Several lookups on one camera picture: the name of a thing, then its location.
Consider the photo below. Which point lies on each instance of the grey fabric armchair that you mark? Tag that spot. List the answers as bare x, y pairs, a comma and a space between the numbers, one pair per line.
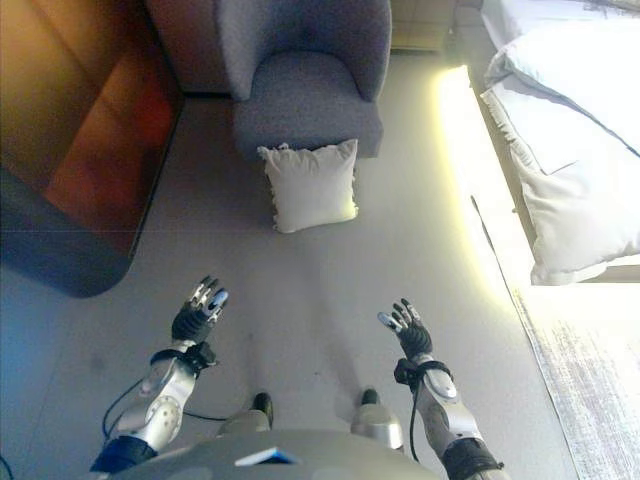
305, 95

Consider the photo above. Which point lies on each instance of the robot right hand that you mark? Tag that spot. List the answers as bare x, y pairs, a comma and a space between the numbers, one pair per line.
417, 337

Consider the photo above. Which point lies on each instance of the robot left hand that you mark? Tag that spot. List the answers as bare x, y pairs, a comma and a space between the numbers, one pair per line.
192, 325

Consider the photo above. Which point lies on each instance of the white fringed cushion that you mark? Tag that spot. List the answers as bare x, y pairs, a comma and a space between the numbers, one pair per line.
312, 187

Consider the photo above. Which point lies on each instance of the glossy brown wooden cabinet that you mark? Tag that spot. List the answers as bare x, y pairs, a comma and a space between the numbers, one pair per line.
85, 125

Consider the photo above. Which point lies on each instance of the silver robot left leg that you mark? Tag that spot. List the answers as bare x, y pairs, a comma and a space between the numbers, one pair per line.
250, 417

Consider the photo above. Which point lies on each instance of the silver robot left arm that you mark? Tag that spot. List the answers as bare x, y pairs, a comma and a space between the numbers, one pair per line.
162, 405

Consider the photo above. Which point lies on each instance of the pale striped floor rug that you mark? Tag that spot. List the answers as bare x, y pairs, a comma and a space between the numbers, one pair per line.
590, 390

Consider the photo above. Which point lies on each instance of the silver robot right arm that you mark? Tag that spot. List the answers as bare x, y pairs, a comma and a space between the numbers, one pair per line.
450, 415

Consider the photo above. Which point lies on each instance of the thin dark stick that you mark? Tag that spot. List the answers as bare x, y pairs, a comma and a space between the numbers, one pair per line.
487, 240

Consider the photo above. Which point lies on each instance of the silver robot torso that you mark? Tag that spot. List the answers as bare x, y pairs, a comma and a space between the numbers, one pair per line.
320, 460

